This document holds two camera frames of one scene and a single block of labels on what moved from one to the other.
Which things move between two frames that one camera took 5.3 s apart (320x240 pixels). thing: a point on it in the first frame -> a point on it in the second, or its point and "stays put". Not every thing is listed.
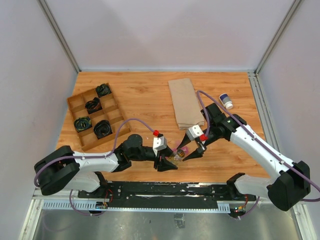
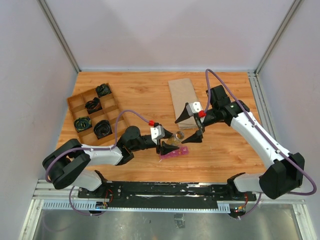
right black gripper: (197, 153) -> (196, 137)
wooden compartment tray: (96, 116) stays put
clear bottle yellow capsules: (177, 155) -> (176, 139)
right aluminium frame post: (294, 5) stays put
